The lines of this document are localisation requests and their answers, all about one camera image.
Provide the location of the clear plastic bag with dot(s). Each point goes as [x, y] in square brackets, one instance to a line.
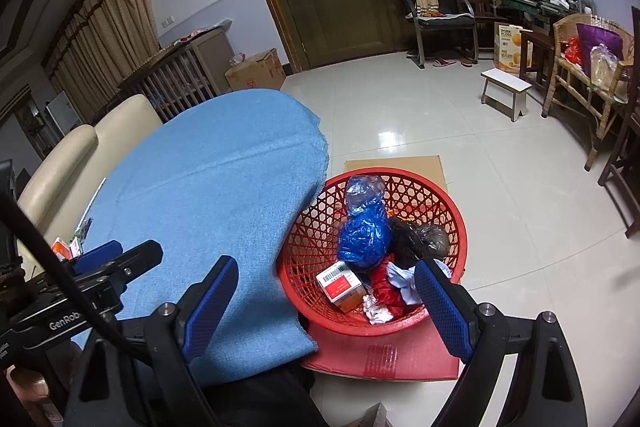
[602, 67]

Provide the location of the person's left hand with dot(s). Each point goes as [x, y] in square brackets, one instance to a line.
[30, 387]

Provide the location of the black plastic bag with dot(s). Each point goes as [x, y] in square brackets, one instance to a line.
[425, 237]

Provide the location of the dark wooden cabinet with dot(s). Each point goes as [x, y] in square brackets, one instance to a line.
[32, 127]

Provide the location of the blue tablecloth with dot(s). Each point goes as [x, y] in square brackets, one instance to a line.
[210, 167]

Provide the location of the white wall socket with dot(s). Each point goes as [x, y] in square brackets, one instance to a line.
[167, 20]

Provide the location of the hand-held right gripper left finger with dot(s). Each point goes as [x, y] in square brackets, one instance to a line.
[210, 302]

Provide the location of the dark wooden dining chair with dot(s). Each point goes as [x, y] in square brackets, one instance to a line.
[625, 157]

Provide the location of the wooden crib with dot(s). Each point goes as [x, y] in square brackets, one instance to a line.
[190, 67]

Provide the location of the orange white tissue pack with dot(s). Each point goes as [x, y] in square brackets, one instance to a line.
[60, 249]

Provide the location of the dark wooden side table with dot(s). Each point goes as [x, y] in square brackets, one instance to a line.
[537, 39]

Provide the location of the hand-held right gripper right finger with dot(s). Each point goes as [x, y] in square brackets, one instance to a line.
[445, 307]

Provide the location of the beige curtain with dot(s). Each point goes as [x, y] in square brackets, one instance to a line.
[100, 32]

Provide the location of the orange white small box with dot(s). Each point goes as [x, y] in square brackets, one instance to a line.
[342, 287]

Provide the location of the red plastic bag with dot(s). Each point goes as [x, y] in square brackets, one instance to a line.
[387, 287]

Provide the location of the small red bag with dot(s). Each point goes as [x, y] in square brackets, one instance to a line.
[572, 52]

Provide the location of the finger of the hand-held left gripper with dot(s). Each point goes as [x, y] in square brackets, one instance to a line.
[100, 253]
[135, 259]

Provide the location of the orange snack wrapper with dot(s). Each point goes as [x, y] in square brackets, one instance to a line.
[393, 212]

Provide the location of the yellow printed carton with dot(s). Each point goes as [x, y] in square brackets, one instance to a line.
[510, 52]

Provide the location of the brown cardboard box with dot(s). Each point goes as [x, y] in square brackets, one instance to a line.
[255, 74]

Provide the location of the white tissue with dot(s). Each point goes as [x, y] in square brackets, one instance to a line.
[377, 312]

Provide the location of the blue plastic bag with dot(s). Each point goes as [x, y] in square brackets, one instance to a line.
[365, 237]

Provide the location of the small white stool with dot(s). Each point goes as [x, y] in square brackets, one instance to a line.
[505, 79]

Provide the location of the green computer desk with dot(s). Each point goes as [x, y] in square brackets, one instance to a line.
[530, 7]

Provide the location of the purple cushion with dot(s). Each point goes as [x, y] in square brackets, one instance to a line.
[600, 39]

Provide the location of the red plastic basket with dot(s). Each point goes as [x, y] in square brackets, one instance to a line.
[320, 207]

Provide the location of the cream leather sofa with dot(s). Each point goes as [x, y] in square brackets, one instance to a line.
[120, 127]

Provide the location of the white board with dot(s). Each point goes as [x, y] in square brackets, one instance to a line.
[65, 112]

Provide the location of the wicker chair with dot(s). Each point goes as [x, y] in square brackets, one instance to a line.
[565, 77]

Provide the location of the black metal chair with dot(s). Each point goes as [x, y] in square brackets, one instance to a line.
[445, 22]

